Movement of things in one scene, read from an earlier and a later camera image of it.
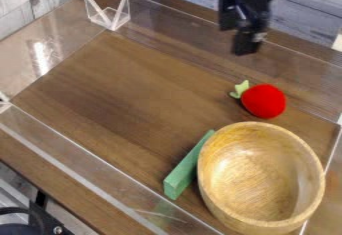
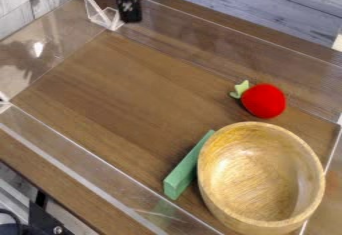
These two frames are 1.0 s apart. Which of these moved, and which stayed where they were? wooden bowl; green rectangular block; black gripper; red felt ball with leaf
Moved: black gripper
Stayed: green rectangular block; wooden bowl; red felt ball with leaf
